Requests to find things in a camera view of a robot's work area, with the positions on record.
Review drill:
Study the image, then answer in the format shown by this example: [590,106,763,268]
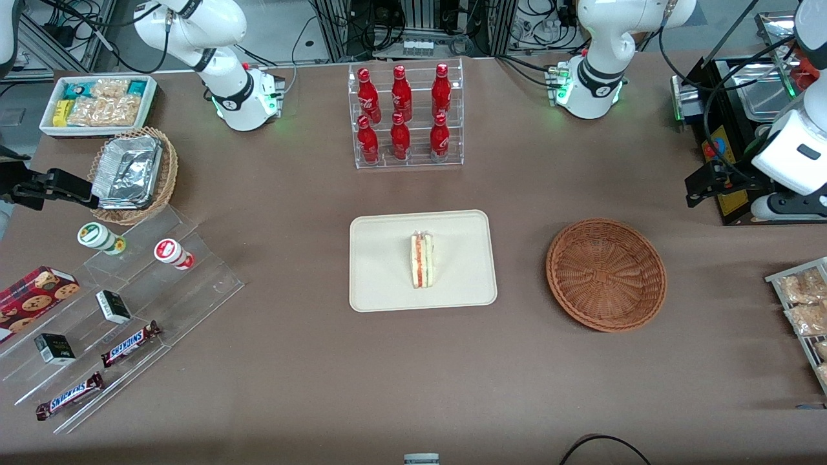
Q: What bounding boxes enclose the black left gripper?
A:
[685,160,776,208]

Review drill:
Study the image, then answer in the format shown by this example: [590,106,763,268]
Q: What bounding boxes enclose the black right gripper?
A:
[0,161,99,212]

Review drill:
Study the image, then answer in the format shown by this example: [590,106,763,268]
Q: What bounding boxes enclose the triangular sandwich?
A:
[410,231,435,289]

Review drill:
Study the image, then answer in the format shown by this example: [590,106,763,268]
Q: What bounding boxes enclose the light wicker basket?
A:
[87,127,179,226]

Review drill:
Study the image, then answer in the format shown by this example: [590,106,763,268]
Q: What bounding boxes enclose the brown wicker basket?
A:
[546,218,667,333]

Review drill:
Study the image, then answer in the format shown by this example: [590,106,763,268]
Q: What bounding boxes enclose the cream plastic tray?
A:
[349,209,498,313]

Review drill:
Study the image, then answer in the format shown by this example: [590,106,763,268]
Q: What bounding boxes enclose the green lid drink cup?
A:
[77,222,127,256]

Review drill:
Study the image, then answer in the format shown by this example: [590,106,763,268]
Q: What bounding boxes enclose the stack of foil containers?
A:
[90,134,163,211]

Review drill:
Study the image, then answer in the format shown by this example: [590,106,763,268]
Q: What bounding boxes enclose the white rectangular snack bin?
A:
[39,75,158,139]

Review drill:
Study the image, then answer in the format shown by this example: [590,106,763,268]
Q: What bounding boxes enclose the black food warmer appliance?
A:
[671,10,827,227]

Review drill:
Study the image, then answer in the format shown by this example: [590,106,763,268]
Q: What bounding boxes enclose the large clear cracker bag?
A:
[67,95,142,128]

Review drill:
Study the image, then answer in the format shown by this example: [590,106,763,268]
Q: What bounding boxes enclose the clear bag of crackers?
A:
[90,78,131,99]

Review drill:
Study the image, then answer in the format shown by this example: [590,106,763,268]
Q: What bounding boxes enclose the red cookie box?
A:
[0,265,81,344]

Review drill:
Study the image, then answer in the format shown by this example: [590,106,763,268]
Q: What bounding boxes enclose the red lid drink cup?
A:
[154,238,195,271]

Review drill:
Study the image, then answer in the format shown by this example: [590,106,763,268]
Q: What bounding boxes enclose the small black box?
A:
[96,290,132,325]
[34,333,76,366]

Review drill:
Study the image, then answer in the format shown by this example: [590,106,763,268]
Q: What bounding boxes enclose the clear bag of snacks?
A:
[784,304,827,337]
[777,268,827,305]

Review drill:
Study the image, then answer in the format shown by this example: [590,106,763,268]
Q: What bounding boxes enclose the red sausages on skewers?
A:
[791,39,822,91]

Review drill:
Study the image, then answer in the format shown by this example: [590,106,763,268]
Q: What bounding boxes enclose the clear acrylic stepped display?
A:
[0,205,245,435]

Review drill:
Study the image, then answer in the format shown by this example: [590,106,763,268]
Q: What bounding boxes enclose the brown snickers bar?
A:
[100,321,162,369]
[36,371,105,422]

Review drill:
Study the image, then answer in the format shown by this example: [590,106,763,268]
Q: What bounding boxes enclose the clear acrylic bottle rack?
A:
[348,57,465,170]

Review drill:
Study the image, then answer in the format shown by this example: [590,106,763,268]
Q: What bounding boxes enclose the red cola bottle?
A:
[392,65,413,122]
[357,115,380,164]
[390,112,411,161]
[430,113,450,160]
[357,68,382,125]
[432,63,452,120]

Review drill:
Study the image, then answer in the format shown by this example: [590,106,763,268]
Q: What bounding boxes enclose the grey metal shelf frame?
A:
[14,0,121,81]

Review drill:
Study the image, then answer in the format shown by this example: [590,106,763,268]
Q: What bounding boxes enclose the grey wire snack tray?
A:
[765,257,827,395]

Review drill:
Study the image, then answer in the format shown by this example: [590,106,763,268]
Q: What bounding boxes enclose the black floor cable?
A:
[559,434,653,465]

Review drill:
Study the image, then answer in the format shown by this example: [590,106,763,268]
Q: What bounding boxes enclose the aluminium frame rack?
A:
[309,0,521,63]

